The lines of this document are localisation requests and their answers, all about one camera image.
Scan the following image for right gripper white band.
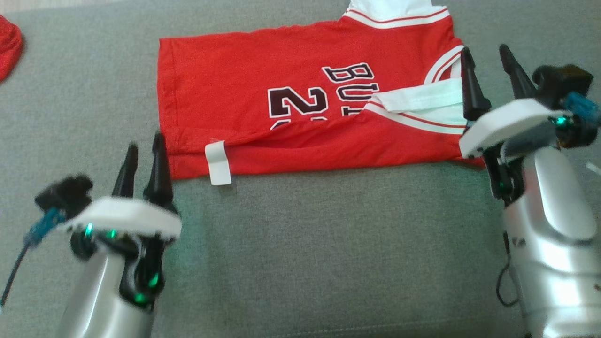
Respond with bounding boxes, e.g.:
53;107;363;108
459;44;599;205

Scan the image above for blue-plug right camera cable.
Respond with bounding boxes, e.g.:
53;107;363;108
563;92;601;125

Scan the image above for red basketball jersey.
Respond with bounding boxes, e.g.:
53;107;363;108
157;0;487;186

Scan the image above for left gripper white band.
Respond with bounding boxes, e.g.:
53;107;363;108
61;132;183;310

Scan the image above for blue-plug camera cable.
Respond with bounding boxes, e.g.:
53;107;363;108
0;207;66;310
563;92;601;125

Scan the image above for grey sofa cushion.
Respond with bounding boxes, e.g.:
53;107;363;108
0;0;601;338

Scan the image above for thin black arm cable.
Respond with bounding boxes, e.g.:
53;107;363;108
496;230;520;308

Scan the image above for blue-plug left camera cable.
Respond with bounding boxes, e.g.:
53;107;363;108
0;207;66;310

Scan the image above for red shorts white stripe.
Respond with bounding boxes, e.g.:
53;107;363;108
0;15;23;82

